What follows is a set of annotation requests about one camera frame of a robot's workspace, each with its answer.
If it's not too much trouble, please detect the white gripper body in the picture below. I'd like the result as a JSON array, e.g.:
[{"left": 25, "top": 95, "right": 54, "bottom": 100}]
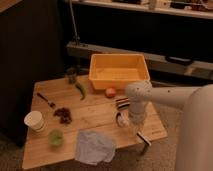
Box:
[{"left": 129, "top": 113, "right": 146, "bottom": 134}]

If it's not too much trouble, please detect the grey blue cloth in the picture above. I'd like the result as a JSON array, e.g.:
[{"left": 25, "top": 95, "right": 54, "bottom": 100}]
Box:
[{"left": 75, "top": 131, "right": 116, "bottom": 165}]

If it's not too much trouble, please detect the black white dish brush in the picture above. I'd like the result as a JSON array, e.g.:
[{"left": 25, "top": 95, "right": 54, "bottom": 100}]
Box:
[{"left": 116, "top": 112, "right": 151, "bottom": 146}]

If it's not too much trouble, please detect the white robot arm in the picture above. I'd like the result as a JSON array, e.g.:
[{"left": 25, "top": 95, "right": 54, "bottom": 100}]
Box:
[{"left": 125, "top": 81, "right": 213, "bottom": 171}]

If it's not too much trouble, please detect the orange fruit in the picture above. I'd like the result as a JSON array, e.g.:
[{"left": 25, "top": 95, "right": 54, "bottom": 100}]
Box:
[{"left": 105, "top": 87, "right": 117, "bottom": 98}]

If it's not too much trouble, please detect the yellow plastic bin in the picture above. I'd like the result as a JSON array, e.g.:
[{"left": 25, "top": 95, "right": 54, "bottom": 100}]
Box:
[{"left": 89, "top": 54, "right": 150, "bottom": 90}]

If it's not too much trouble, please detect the green chili pepper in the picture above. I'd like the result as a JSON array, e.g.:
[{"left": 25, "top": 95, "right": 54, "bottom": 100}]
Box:
[{"left": 75, "top": 82, "right": 86, "bottom": 100}]

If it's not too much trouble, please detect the dark glass jar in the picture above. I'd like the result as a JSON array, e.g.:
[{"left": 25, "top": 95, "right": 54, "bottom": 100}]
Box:
[{"left": 66, "top": 67, "right": 77, "bottom": 84}]

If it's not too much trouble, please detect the green cup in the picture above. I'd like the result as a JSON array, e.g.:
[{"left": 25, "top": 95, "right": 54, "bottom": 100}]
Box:
[{"left": 48, "top": 129, "right": 63, "bottom": 146}]

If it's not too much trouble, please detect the dark metal spoon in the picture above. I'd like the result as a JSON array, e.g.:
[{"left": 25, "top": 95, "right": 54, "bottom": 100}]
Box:
[{"left": 37, "top": 93, "right": 56, "bottom": 108}]

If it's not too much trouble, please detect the white paper cup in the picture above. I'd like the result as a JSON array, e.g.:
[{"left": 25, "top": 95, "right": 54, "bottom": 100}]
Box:
[{"left": 24, "top": 111, "right": 45, "bottom": 132}]

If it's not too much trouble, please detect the metal stand pole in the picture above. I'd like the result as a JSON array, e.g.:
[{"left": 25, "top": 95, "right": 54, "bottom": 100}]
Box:
[{"left": 69, "top": 0, "right": 80, "bottom": 46}]

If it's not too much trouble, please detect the metal shelf rail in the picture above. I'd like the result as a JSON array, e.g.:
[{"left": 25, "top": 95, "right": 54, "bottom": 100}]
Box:
[{"left": 66, "top": 41, "right": 213, "bottom": 80}]

